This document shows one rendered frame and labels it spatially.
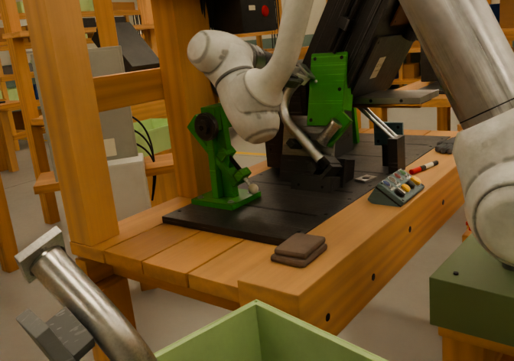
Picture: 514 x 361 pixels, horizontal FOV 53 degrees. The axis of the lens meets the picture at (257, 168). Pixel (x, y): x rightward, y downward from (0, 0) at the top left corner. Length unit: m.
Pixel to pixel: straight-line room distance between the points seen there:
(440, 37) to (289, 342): 0.46
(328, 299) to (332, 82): 0.70
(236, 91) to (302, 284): 0.45
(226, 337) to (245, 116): 0.53
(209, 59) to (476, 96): 0.64
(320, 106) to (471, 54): 0.83
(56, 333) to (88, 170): 0.89
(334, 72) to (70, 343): 1.20
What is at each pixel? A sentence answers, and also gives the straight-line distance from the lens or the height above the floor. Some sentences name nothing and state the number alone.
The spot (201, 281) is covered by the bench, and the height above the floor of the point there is 0.87.
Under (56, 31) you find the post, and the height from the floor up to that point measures 1.39.
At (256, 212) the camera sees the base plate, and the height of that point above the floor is 0.90.
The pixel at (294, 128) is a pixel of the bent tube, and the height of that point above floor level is 1.07.
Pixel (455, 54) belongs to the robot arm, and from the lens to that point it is 0.75.
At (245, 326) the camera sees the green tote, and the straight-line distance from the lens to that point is 0.79.
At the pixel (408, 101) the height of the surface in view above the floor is 1.12.
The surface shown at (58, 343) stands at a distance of 0.43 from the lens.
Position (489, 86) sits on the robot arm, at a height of 1.25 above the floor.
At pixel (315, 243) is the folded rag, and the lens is 1.05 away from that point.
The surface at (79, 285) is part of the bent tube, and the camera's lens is 0.46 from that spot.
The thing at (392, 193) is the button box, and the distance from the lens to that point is 1.32.
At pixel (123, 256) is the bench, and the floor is 0.88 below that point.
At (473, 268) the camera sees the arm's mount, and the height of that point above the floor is 0.93.
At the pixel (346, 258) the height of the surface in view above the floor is 0.90.
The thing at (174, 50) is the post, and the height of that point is 1.32.
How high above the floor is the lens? 1.34
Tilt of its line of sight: 14 degrees down
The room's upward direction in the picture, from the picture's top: 6 degrees counter-clockwise
